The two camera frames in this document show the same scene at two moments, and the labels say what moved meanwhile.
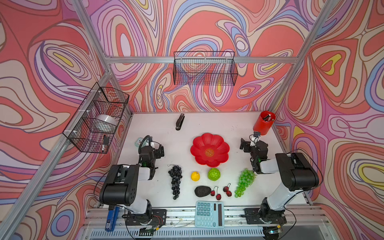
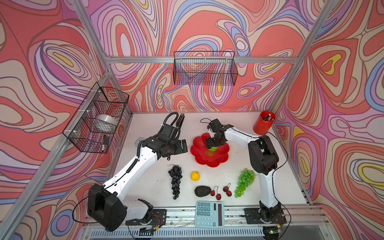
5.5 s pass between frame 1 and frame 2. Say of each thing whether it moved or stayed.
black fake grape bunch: stayed
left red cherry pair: stayed
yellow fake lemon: stayed
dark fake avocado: stayed
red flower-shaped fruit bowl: stayed
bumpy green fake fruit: moved
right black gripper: moved
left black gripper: moved
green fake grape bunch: stayed
